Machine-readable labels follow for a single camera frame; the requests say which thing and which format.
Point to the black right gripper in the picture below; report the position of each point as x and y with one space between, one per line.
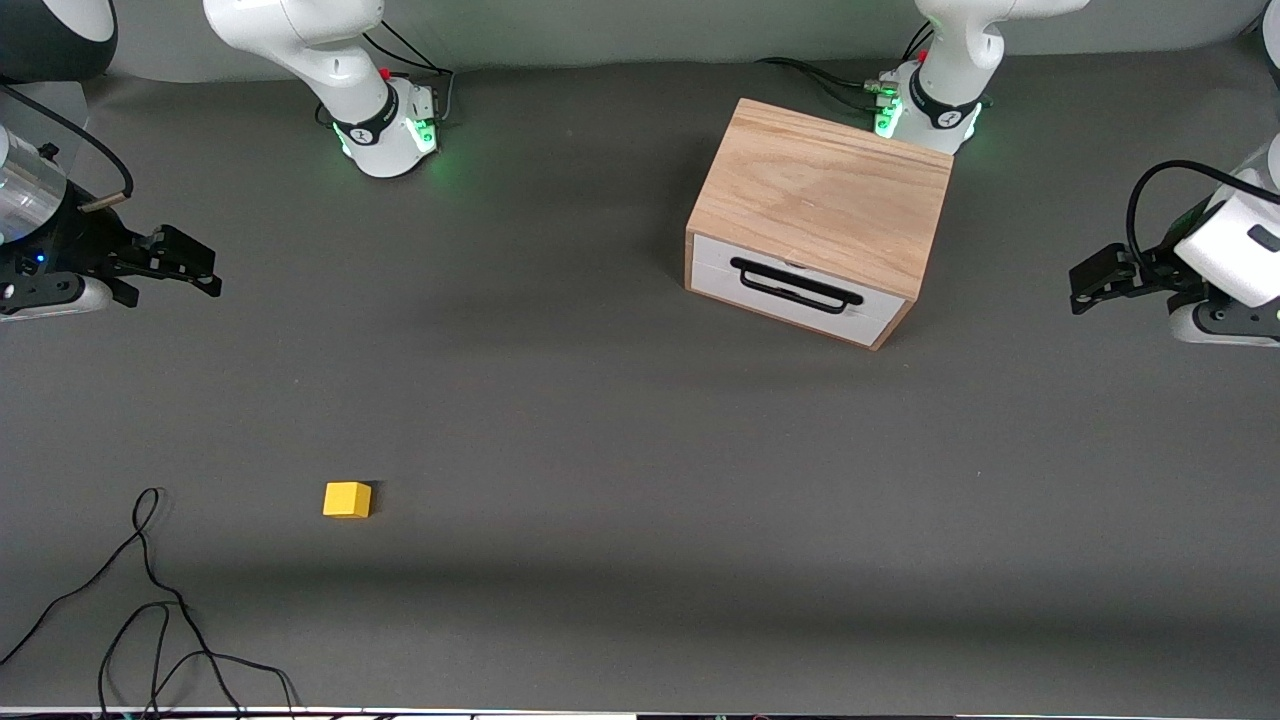
72 243

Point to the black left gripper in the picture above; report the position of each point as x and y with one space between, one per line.
1158 268

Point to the yellow cube block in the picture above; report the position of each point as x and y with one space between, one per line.
347 500

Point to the white drawer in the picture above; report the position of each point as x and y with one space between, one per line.
712 265

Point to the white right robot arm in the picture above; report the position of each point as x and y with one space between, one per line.
330 40

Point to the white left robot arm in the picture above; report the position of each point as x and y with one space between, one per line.
960 50

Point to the wooden drawer cabinet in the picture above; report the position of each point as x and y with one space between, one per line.
820 190

